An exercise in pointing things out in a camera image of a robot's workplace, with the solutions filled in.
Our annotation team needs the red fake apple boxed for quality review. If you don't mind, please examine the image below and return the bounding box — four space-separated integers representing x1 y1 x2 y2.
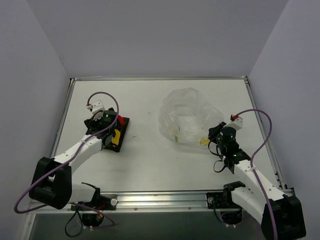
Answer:
117 115 124 126

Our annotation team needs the yellow fake pear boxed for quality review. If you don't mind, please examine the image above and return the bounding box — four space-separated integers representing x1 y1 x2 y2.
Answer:
112 129 121 146

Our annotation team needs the translucent plastic bag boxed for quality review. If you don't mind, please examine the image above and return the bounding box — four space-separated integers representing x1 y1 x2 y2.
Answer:
158 87 224 150

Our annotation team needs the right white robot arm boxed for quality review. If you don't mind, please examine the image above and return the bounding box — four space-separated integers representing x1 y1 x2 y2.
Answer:
208 122 306 240

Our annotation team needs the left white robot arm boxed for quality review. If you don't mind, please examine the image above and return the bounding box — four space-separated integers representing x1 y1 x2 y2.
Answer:
28 108 130 210

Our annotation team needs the teal rectangular tray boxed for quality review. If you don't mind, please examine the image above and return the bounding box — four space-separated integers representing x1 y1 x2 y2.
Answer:
86 116 131 153

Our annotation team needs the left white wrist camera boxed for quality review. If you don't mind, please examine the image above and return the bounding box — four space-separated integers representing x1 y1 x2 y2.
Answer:
86 100 105 115

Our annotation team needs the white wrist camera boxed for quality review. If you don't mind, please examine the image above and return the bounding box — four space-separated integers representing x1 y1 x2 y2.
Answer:
228 115 244 131
86 100 105 115

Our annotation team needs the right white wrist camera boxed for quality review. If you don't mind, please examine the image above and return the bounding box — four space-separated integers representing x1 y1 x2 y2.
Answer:
228 115 244 131

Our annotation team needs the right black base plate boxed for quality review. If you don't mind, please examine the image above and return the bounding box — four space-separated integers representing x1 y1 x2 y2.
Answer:
206 191 242 210

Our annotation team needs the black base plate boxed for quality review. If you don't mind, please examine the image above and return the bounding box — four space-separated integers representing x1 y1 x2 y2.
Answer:
206 191 242 210
75 193 118 211

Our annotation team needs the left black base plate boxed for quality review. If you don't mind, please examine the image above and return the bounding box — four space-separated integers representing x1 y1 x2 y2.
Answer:
75 193 118 211

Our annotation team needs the aluminium front rail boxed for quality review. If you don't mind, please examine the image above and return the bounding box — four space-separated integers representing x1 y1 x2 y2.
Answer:
28 188 298 215

